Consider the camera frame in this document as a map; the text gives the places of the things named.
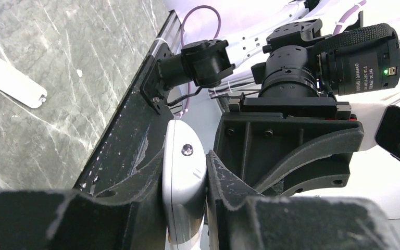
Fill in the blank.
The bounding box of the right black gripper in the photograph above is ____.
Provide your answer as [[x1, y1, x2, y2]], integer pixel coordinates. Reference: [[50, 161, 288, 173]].
[[214, 95, 364, 196]]

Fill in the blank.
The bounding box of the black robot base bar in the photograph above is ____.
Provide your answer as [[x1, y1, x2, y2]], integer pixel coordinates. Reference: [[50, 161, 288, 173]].
[[73, 10, 181, 196]]

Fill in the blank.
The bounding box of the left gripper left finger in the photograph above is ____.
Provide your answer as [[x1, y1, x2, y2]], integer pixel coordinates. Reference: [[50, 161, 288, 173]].
[[0, 151, 167, 249]]

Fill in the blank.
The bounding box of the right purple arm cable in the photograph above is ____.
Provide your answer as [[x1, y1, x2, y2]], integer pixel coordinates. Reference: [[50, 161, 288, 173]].
[[180, 5, 222, 49]]

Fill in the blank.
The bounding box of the white battery cover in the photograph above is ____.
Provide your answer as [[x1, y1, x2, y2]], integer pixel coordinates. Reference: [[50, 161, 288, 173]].
[[0, 58, 48, 108]]

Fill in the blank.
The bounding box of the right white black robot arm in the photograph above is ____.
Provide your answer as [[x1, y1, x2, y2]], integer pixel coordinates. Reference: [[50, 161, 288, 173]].
[[214, 20, 400, 196]]

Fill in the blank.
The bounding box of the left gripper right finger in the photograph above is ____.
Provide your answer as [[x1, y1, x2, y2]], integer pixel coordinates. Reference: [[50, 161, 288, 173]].
[[206, 151, 400, 249]]

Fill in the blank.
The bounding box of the white remote control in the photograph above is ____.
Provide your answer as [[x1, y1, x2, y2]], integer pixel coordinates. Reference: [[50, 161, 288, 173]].
[[162, 120, 207, 249]]

